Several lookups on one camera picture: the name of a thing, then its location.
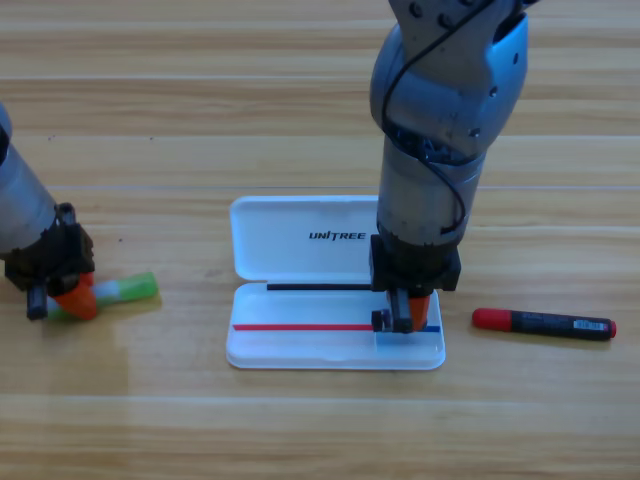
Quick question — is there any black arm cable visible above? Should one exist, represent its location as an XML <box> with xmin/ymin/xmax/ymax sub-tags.
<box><xmin>382</xmin><ymin>0</ymin><xmax>501</xmax><ymax>236</ymax></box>

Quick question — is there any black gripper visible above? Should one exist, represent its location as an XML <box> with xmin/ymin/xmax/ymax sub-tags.
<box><xmin>4</xmin><ymin>202</ymin><xmax>99</xmax><ymax>321</ymax></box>
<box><xmin>369</xmin><ymin>234</ymin><xmax>461</xmax><ymax>334</ymax></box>

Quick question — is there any white Unitree pencil case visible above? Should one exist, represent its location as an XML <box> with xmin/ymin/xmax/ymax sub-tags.
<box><xmin>225</xmin><ymin>194</ymin><xmax>447</xmax><ymax>372</ymax></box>

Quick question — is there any red and black marker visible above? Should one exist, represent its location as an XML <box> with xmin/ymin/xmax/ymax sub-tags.
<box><xmin>472</xmin><ymin>307</ymin><xmax>618</xmax><ymax>342</ymax></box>

